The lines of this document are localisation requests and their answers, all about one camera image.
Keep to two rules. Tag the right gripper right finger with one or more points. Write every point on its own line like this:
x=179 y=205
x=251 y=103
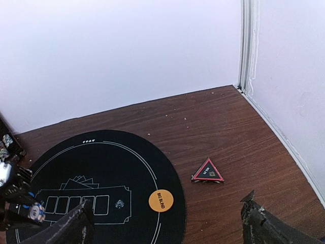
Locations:
x=260 y=226

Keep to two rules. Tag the black poker chip case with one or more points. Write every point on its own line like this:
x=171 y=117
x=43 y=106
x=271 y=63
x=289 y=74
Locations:
x=11 y=150

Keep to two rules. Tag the orange big blind button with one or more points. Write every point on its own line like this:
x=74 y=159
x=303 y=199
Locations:
x=161 y=200

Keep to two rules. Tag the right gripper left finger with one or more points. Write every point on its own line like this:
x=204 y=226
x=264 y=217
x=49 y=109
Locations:
x=75 y=227

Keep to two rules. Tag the round black poker mat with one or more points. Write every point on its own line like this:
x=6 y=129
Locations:
x=117 y=171

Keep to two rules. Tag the chip stack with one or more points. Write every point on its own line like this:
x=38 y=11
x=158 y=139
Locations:
x=37 y=213

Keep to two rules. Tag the right aluminium frame post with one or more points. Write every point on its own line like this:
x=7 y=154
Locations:
x=251 y=13

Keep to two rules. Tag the red black triangle marker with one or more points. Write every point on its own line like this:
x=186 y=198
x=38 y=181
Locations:
x=207 y=173

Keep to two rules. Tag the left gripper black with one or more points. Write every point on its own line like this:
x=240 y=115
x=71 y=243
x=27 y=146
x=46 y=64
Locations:
x=15 y=184

